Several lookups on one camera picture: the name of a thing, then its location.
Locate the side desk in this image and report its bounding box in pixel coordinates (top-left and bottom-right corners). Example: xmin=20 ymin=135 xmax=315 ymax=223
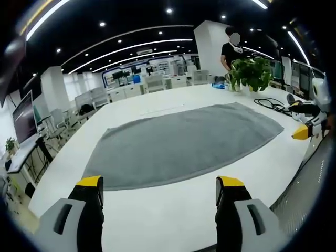
xmin=6 ymin=136 xmax=55 ymax=184

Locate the grey mesh office chair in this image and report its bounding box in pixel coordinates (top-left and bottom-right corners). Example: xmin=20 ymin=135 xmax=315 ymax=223
xmin=269 ymin=135 xmax=336 ymax=237

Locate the black cable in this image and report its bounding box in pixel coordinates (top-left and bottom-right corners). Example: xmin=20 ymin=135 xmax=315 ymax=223
xmin=253 ymin=97 xmax=294 ymax=117

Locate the green potted plant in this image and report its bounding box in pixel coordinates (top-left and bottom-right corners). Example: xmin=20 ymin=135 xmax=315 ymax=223
xmin=227 ymin=57 xmax=275 ymax=92

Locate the white office chair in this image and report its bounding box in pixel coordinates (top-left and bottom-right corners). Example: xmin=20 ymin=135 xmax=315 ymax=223
xmin=144 ymin=75 xmax=165 ymax=93

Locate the white table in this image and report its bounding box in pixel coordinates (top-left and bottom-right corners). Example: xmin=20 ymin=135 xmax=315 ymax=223
xmin=28 ymin=83 xmax=325 ymax=252

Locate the grey towel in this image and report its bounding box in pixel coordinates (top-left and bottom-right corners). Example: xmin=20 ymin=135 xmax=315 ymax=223
xmin=81 ymin=102 xmax=285 ymax=191

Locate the white square pillar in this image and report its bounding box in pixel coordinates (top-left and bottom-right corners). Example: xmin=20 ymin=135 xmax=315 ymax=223
xmin=193 ymin=20 xmax=236 ymax=85

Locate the small potted plant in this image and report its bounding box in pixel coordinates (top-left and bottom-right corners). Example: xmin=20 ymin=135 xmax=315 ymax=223
xmin=5 ymin=136 xmax=19 ymax=158

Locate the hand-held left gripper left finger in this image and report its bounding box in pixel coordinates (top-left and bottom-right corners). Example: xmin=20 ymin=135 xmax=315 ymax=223
xmin=35 ymin=175 xmax=105 ymax=252

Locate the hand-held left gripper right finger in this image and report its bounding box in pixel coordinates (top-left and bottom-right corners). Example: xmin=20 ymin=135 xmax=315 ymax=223
xmin=214 ymin=175 xmax=289 ymax=252

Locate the computer monitor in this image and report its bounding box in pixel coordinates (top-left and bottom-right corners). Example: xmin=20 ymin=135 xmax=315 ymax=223
xmin=12 ymin=89 xmax=39 ymax=144

